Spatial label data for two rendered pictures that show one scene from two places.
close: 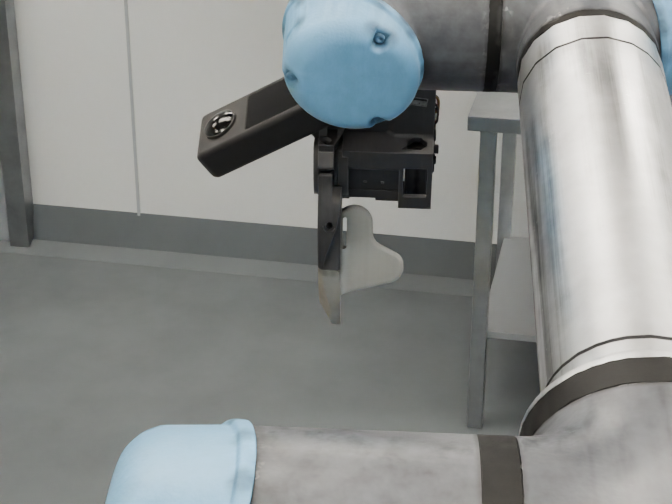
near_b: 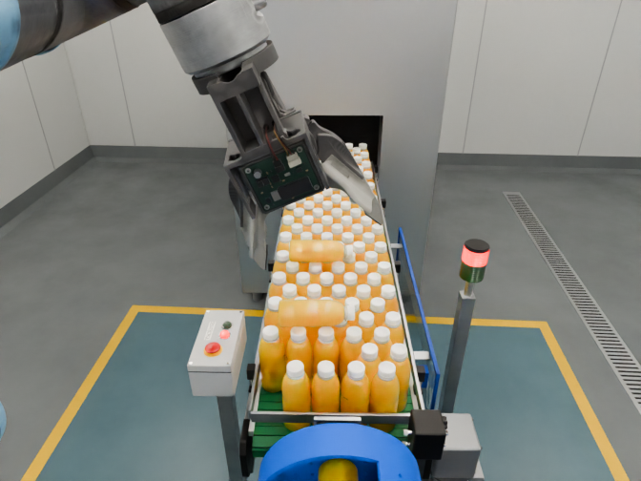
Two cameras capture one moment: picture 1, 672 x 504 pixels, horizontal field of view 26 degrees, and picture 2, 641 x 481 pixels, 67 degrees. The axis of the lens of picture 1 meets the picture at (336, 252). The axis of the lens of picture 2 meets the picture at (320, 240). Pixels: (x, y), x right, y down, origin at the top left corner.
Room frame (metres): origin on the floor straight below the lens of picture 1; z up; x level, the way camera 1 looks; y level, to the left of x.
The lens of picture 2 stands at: (0.93, -0.43, 1.89)
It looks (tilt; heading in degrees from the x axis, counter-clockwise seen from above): 31 degrees down; 82
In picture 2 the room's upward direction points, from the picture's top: straight up
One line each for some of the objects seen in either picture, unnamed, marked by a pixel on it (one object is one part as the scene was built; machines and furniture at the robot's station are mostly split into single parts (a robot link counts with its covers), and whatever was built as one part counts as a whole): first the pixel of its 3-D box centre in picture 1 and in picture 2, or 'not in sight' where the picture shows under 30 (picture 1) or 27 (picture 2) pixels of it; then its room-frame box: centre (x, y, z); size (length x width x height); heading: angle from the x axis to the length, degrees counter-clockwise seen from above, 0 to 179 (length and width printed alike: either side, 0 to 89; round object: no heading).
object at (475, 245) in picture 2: not in sight; (472, 270); (1.48, 0.56, 1.18); 0.06 x 0.06 x 0.16
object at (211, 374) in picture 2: not in sight; (219, 350); (0.81, 0.49, 1.05); 0.20 x 0.10 x 0.10; 81
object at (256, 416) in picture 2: not in sight; (336, 417); (1.08, 0.32, 0.96); 0.40 x 0.01 x 0.03; 171
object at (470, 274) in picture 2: not in sight; (472, 268); (1.48, 0.56, 1.18); 0.06 x 0.06 x 0.05
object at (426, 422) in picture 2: not in sight; (423, 435); (1.27, 0.25, 0.95); 0.10 x 0.07 x 0.10; 171
